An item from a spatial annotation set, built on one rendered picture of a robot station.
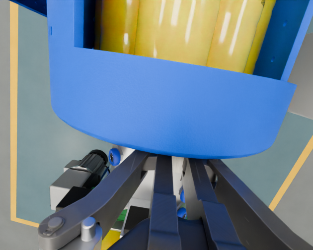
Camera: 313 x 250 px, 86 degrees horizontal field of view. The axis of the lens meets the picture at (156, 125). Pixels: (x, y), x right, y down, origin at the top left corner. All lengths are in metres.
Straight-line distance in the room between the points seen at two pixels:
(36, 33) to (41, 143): 0.91
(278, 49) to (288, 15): 0.04
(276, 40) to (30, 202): 2.32
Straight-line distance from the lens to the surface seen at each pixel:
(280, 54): 0.28
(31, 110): 1.80
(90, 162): 0.86
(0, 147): 2.17
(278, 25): 0.31
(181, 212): 0.52
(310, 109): 0.73
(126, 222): 0.48
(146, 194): 0.54
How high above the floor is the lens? 1.34
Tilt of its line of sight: 72 degrees down
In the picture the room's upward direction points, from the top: 168 degrees counter-clockwise
